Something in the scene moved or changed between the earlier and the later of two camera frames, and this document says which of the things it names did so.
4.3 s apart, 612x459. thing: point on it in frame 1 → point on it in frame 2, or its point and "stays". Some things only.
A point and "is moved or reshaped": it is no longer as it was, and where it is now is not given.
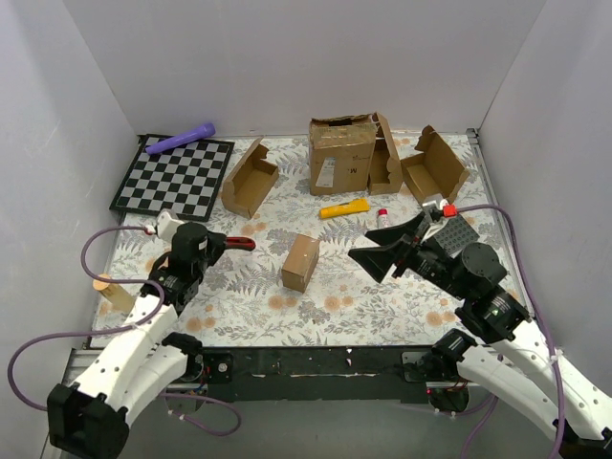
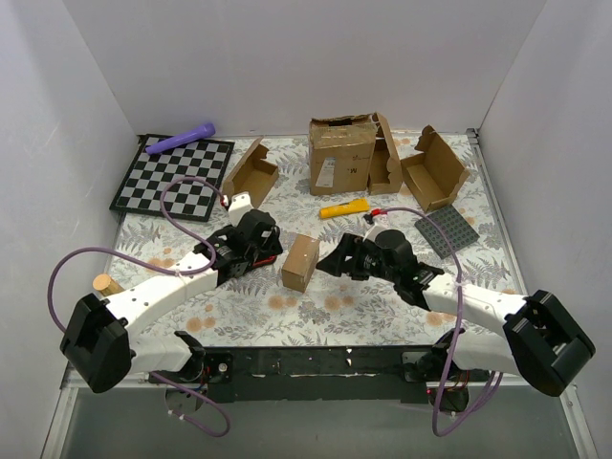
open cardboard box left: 251,182 stays
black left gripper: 217,243 → 273,243
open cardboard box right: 439,170 stays
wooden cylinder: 115,293 stays
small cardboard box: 299,263 stays
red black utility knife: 240,243 is moved or reshaped
